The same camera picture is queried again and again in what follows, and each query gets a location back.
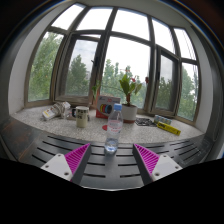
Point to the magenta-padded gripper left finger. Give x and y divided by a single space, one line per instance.
77 157

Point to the black openwork trivet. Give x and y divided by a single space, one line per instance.
144 122

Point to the yellow rectangular box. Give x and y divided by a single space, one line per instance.
168 128

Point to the stack of white paper booklets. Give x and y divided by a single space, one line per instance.
55 111

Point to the clear blue-capped water bottle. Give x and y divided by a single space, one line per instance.
113 128

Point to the white and red printed box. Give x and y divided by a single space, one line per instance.
103 108

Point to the light blue small pack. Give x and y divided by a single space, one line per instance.
163 119

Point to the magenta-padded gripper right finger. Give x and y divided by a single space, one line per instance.
147 158

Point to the potted plant in white pot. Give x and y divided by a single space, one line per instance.
129 113

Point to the grey framed bay window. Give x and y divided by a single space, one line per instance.
100 66

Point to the cream mug with black lettering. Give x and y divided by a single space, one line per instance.
82 117

